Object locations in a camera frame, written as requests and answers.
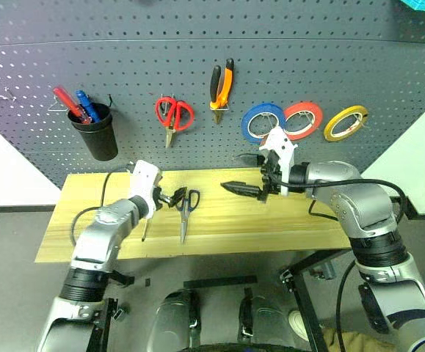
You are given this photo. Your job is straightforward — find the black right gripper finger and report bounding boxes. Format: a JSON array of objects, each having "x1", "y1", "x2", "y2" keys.
[
  {"x1": 226, "y1": 188, "x2": 264, "y2": 202},
  {"x1": 220, "y1": 180, "x2": 264, "y2": 193}
]

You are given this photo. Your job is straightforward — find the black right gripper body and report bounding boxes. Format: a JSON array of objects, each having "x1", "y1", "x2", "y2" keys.
[{"x1": 257, "y1": 150, "x2": 283, "y2": 203}]

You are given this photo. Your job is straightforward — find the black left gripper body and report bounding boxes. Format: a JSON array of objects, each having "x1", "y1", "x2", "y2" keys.
[{"x1": 151, "y1": 185, "x2": 166, "y2": 212}]

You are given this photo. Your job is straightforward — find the blue tape roll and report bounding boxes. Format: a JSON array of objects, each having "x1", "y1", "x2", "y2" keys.
[{"x1": 240, "y1": 102, "x2": 286, "y2": 145}]

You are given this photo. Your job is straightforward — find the red tape roll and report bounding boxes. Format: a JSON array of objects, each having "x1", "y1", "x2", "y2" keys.
[{"x1": 282, "y1": 101, "x2": 324, "y2": 142}]

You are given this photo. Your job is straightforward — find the yellow tape roll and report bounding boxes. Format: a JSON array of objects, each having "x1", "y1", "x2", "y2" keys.
[{"x1": 323, "y1": 105, "x2": 369, "y2": 142}]

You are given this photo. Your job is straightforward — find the dark grey metal pegboard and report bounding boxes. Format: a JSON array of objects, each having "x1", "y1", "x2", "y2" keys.
[{"x1": 0, "y1": 0, "x2": 425, "y2": 190}]

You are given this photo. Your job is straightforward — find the black and blue scissors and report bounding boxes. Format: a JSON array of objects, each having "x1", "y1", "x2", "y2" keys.
[{"x1": 175, "y1": 188, "x2": 201, "y2": 245}]

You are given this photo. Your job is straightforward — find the black plastic cup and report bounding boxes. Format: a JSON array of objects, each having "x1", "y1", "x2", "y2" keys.
[{"x1": 67, "y1": 102, "x2": 120, "y2": 161}]

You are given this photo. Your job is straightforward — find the black flat floor bar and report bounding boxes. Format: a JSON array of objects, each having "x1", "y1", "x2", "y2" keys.
[{"x1": 183, "y1": 275, "x2": 258, "y2": 290}]

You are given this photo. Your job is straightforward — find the orange and black pliers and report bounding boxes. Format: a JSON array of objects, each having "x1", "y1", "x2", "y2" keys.
[{"x1": 208, "y1": 58, "x2": 236, "y2": 125}]

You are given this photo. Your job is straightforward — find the silver rounded robot leg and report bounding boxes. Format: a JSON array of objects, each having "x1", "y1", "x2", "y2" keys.
[
  {"x1": 148, "y1": 288, "x2": 203, "y2": 352},
  {"x1": 236, "y1": 287, "x2": 298, "y2": 349}
]

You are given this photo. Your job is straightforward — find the white shoe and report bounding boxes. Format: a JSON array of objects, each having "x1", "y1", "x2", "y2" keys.
[{"x1": 288, "y1": 309, "x2": 310, "y2": 342}]

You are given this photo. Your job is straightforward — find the tan cloth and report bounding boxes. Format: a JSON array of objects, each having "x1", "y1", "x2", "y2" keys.
[{"x1": 321, "y1": 327, "x2": 399, "y2": 352}]

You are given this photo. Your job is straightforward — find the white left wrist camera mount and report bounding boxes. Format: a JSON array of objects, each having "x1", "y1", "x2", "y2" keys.
[{"x1": 128, "y1": 159, "x2": 162, "y2": 220}]

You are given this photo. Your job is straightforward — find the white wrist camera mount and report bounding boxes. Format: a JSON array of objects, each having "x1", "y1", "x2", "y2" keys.
[
  {"x1": 258, "y1": 126, "x2": 299, "y2": 197},
  {"x1": 128, "y1": 159, "x2": 162, "y2": 220}
]

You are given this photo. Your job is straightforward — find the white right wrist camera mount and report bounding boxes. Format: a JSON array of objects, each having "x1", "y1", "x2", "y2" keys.
[{"x1": 258, "y1": 126, "x2": 299, "y2": 197}]

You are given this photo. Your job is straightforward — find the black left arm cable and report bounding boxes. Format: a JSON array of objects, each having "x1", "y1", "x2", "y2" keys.
[{"x1": 71, "y1": 167, "x2": 134, "y2": 246}]

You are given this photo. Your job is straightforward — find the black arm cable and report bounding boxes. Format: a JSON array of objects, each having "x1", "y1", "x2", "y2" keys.
[
  {"x1": 71, "y1": 167, "x2": 134, "y2": 246},
  {"x1": 270, "y1": 166, "x2": 407, "y2": 223}
]

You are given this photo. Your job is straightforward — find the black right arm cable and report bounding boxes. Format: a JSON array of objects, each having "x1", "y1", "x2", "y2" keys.
[{"x1": 270, "y1": 166, "x2": 407, "y2": 223}]

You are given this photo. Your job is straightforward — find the red handled scissors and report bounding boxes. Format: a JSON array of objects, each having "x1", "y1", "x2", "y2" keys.
[{"x1": 155, "y1": 95, "x2": 195, "y2": 149}]

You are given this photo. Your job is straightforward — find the blue handled screwdriver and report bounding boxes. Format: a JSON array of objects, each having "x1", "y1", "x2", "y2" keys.
[{"x1": 75, "y1": 89, "x2": 101, "y2": 124}]

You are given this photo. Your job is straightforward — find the black metal table frame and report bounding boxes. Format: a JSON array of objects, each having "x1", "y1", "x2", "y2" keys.
[{"x1": 278, "y1": 249, "x2": 353, "y2": 352}]

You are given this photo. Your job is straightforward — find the red handled screwdriver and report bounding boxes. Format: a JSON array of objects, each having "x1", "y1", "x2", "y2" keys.
[{"x1": 53, "y1": 86, "x2": 90, "y2": 125}]

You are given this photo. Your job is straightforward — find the silver wire pegboard holder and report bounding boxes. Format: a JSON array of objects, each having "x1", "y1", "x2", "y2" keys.
[{"x1": 48, "y1": 95, "x2": 70, "y2": 111}]

